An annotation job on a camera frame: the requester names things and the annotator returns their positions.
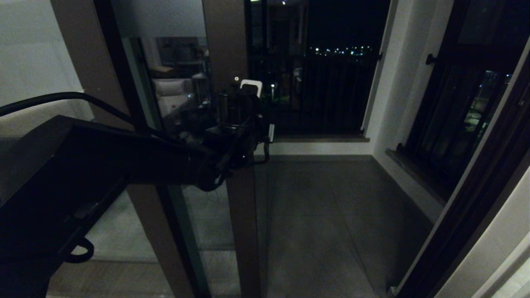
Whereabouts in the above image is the pale wall trim strip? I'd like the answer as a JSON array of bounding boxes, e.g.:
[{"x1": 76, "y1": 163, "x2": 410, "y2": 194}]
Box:
[{"x1": 472, "y1": 232, "x2": 530, "y2": 298}]

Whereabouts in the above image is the grey stone window sill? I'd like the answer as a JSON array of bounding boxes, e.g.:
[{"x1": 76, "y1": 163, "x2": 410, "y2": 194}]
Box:
[{"x1": 387, "y1": 150, "x2": 448, "y2": 207}]

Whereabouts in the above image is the dark brown door jamb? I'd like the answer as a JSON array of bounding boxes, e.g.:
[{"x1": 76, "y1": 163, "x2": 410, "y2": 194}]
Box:
[{"x1": 395, "y1": 46, "x2": 530, "y2": 298}]

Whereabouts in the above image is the black cable loop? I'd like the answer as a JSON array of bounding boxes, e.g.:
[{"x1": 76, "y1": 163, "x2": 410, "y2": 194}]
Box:
[{"x1": 64, "y1": 238, "x2": 95, "y2": 264}]

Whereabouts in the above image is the black balcony railing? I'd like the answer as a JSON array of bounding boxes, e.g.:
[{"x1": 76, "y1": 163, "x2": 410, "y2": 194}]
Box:
[{"x1": 248, "y1": 52, "x2": 381, "y2": 136}]

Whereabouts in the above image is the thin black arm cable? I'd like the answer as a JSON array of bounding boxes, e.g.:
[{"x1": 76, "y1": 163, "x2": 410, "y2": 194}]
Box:
[{"x1": 0, "y1": 92, "x2": 183, "y2": 143}]

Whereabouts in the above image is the brown framed sliding glass door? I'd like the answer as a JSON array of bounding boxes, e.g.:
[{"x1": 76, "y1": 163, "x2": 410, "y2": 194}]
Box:
[{"x1": 110, "y1": 0, "x2": 262, "y2": 298}]

